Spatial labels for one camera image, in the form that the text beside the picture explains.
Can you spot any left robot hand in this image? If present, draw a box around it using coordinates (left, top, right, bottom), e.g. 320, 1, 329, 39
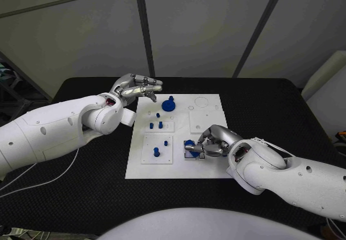
108, 73, 164, 107

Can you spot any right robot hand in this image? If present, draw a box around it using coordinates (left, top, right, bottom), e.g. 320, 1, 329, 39
183, 124, 245, 158

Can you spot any blue block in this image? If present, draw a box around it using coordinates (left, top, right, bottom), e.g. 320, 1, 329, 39
185, 139, 202, 158

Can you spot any white task board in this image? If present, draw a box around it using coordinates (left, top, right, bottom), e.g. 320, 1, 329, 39
124, 93, 237, 180

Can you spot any blue gear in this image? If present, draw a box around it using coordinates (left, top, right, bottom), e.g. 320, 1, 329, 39
160, 95, 177, 113

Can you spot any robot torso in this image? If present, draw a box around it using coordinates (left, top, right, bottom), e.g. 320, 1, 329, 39
95, 207, 326, 240

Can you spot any white cable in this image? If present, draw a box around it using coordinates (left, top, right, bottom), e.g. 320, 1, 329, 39
0, 162, 39, 191
250, 137, 297, 158
0, 147, 81, 198

